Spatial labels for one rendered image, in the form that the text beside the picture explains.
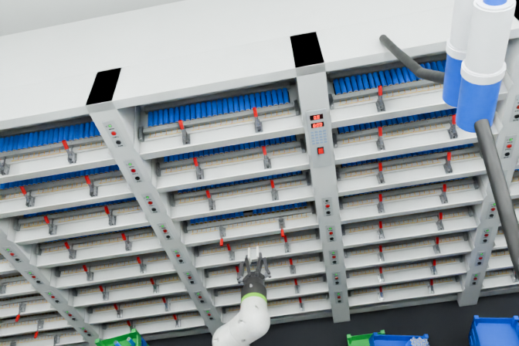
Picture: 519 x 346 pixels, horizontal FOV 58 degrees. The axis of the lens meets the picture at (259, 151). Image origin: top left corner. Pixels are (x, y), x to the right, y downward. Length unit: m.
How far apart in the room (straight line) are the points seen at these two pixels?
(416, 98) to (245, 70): 0.61
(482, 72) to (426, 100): 0.91
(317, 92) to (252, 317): 0.76
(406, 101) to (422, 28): 0.25
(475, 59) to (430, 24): 0.86
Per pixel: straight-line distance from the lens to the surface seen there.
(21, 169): 1.97
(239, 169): 1.82
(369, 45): 1.57
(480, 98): 0.86
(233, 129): 1.70
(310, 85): 1.56
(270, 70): 1.52
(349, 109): 1.69
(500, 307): 3.00
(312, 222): 2.08
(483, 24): 0.79
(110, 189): 1.96
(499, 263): 2.71
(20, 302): 2.85
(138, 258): 2.33
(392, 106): 1.71
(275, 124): 1.68
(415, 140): 1.85
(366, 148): 1.82
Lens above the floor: 2.58
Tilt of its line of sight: 43 degrees down
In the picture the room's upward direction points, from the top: 14 degrees counter-clockwise
